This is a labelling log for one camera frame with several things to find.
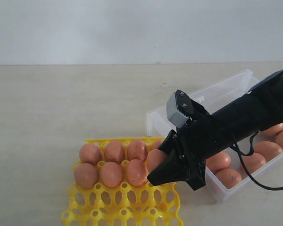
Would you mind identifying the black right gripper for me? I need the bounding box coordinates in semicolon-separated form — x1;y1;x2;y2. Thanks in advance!
147;115;236;190

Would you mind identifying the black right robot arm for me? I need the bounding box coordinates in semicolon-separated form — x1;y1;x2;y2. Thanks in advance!
148;70;283;190

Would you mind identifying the clear plastic bin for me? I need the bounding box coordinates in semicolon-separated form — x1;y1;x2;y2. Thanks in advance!
146;69;283;202

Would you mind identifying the brown egg front bottom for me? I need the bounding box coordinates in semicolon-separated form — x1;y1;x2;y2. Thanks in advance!
216;169;242;189

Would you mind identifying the yellow plastic egg tray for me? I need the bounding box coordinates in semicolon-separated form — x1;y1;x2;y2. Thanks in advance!
61;177;183;226

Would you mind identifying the black camera cable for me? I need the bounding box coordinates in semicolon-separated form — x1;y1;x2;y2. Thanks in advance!
230;53;283;190

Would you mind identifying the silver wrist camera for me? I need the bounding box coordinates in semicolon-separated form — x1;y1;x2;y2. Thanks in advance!
166;89;210;129

